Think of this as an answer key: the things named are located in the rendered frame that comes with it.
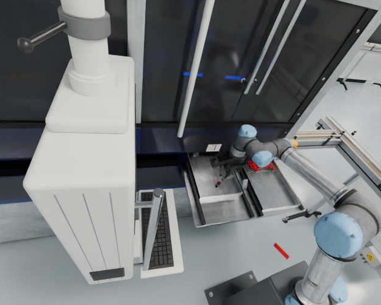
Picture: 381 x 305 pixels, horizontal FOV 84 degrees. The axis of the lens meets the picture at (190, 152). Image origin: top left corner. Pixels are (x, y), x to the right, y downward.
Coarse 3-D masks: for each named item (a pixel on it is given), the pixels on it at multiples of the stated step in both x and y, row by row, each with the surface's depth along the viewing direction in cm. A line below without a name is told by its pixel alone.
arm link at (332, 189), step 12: (276, 144) 91; (288, 144) 93; (276, 156) 93; (288, 156) 89; (300, 156) 86; (300, 168) 85; (312, 168) 82; (312, 180) 81; (324, 180) 78; (336, 180) 77; (324, 192) 78; (336, 192) 75; (348, 192) 72; (336, 204) 74; (360, 204) 67; (372, 204) 68
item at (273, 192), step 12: (276, 168) 142; (252, 180) 133; (264, 180) 135; (276, 180) 137; (264, 192) 128; (276, 192) 130; (288, 192) 132; (264, 204) 123; (276, 204) 124; (288, 204) 126; (300, 204) 124
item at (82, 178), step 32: (128, 64) 65; (64, 96) 44; (128, 96) 50; (64, 128) 41; (96, 128) 42; (128, 128) 47; (32, 160) 37; (64, 160) 38; (96, 160) 39; (128, 160) 41; (32, 192) 35; (64, 192) 36; (96, 192) 38; (128, 192) 40; (64, 224) 45; (96, 224) 47; (128, 224) 50; (96, 256) 63; (128, 256) 68
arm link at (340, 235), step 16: (352, 208) 65; (320, 224) 65; (336, 224) 61; (352, 224) 60; (368, 224) 62; (320, 240) 65; (336, 240) 61; (352, 240) 58; (368, 240) 62; (320, 256) 70; (336, 256) 62; (352, 256) 62; (320, 272) 71; (336, 272) 68; (304, 288) 79; (320, 288) 73; (288, 304) 84; (304, 304) 78; (320, 304) 77
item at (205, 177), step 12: (192, 156) 136; (204, 156) 139; (192, 168) 130; (204, 168) 132; (216, 168) 133; (204, 180) 125; (216, 180) 127; (228, 180) 129; (204, 192) 119; (216, 192) 121; (228, 192) 123; (240, 192) 120
